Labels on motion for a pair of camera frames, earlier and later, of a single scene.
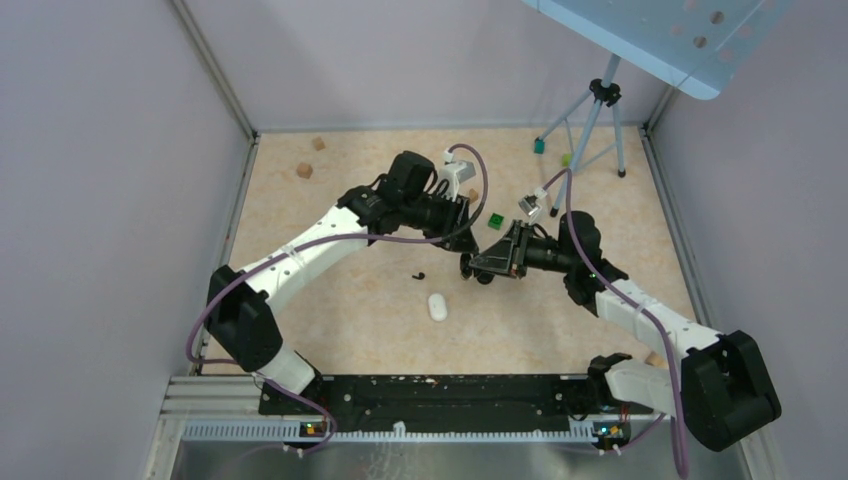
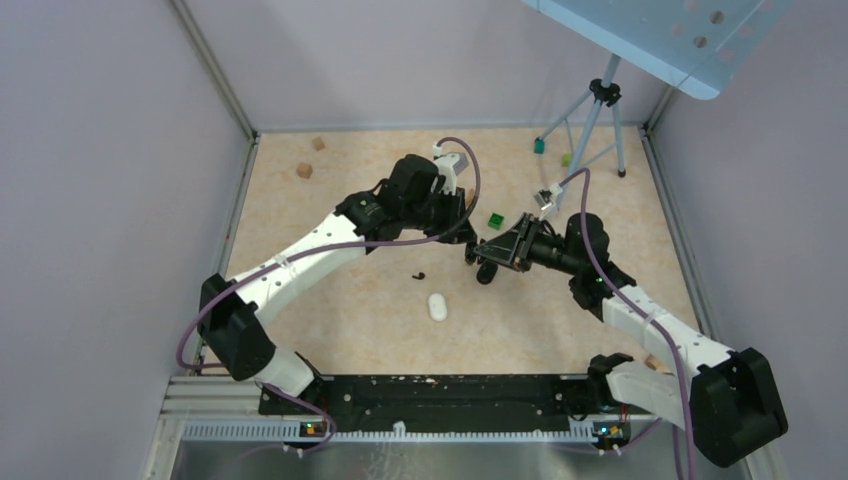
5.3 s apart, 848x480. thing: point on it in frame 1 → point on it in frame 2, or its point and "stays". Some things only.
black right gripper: (508, 257) stays
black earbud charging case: (485, 277) stays
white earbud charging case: (437, 308) stays
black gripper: (530, 204) → (547, 199)
